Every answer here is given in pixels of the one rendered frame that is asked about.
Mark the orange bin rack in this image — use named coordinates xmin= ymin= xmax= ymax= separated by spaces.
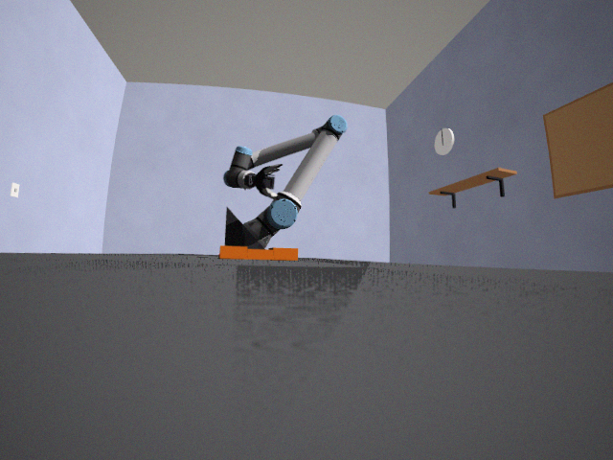
xmin=220 ymin=245 xmax=298 ymax=261

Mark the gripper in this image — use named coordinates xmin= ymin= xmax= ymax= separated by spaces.
xmin=248 ymin=164 xmax=283 ymax=200

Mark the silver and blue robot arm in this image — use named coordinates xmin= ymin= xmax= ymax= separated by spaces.
xmin=223 ymin=115 xmax=348 ymax=248

